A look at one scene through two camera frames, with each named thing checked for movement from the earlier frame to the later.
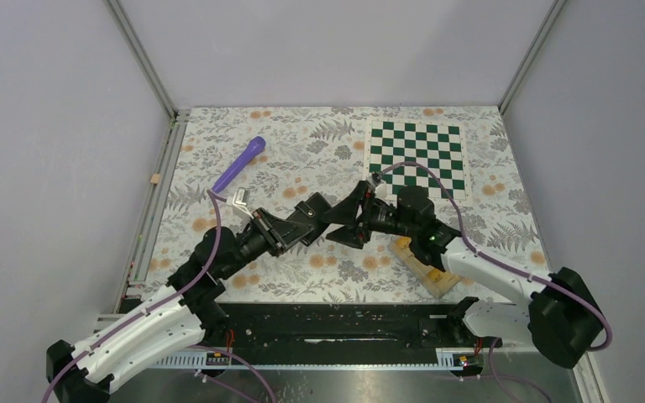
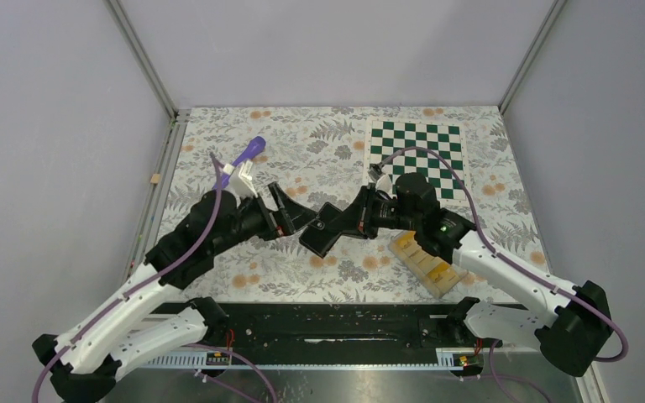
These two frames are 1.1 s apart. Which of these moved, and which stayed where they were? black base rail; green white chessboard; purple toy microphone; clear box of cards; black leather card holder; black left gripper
Moved: black leather card holder; black left gripper
Stayed: clear box of cards; green white chessboard; purple toy microphone; black base rail
